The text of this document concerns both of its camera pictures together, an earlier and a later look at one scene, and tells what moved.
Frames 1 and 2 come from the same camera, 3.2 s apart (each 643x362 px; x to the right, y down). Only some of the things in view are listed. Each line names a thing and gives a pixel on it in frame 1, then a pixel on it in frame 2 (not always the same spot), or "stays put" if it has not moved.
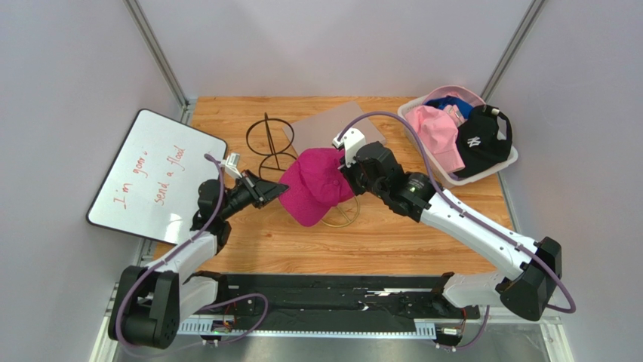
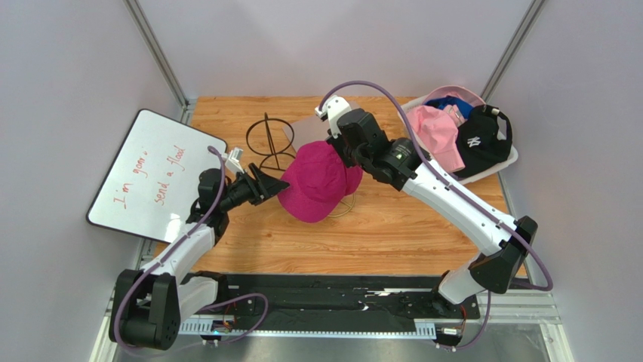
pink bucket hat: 437,130 stays put
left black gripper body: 243,194 stays put
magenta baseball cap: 316,185 stays put
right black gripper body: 355,176 -> 344,148
